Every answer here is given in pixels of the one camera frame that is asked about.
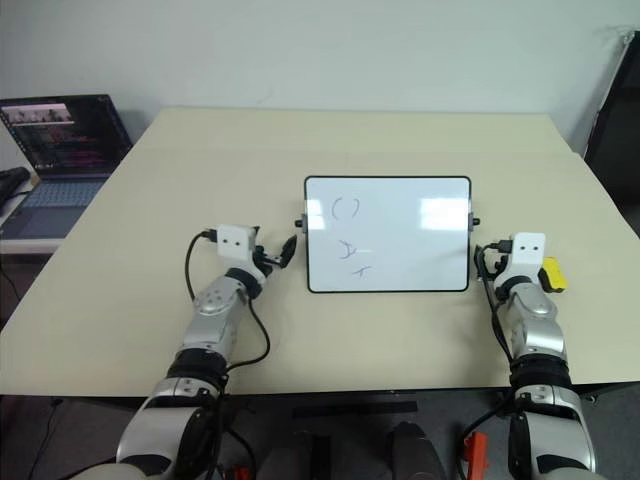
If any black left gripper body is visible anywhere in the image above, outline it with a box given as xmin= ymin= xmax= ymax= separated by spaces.
xmin=251 ymin=225 xmax=271 ymax=275

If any yellow whiteboard eraser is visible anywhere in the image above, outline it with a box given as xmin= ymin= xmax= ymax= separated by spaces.
xmin=539 ymin=256 xmax=569 ymax=294

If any small black-framed whiteboard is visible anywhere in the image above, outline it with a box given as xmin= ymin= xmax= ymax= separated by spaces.
xmin=293 ymin=174 xmax=480 ymax=295

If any dark standing panel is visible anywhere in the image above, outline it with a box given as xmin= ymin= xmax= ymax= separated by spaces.
xmin=582 ymin=29 xmax=640 ymax=211

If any large red clamp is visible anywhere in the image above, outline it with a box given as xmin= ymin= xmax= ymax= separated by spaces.
xmin=463 ymin=430 xmax=491 ymax=480

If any open blue laptop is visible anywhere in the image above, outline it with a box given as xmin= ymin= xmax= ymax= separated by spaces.
xmin=0 ymin=94 xmax=135 ymax=240

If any dark rounded shape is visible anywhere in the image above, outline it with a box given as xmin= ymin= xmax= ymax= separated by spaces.
xmin=389 ymin=421 xmax=454 ymax=480

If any black device beside laptop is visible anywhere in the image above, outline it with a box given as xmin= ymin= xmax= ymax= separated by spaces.
xmin=0 ymin=167 xmax=33 ymax=217

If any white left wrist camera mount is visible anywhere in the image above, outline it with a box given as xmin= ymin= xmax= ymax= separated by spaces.
xmin=217 ymin=225 xmax=257 ymax=272

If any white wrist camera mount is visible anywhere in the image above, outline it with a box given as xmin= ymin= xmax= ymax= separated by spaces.
xmin=499 ymin=231 xmax=546 ymax=281
xmin=217 ymin=225 xmax=257 ymax=272

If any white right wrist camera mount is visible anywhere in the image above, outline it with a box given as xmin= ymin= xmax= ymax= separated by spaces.
xmin=499 ymin=231 xmax=546 ymax=281

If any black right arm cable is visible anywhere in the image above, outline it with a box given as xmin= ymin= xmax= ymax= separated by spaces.
xmin=462 ymin=239 xmax=517 ymax=454

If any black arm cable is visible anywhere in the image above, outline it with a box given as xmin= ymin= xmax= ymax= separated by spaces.
xmin=185 ymin=227 xmax=273 ymax=480
xmin=462 ymin=239 xmax=517 ymax=454

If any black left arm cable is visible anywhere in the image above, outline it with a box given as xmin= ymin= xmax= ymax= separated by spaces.
xmin=185 ymin=227 xmax=273 ymax=480

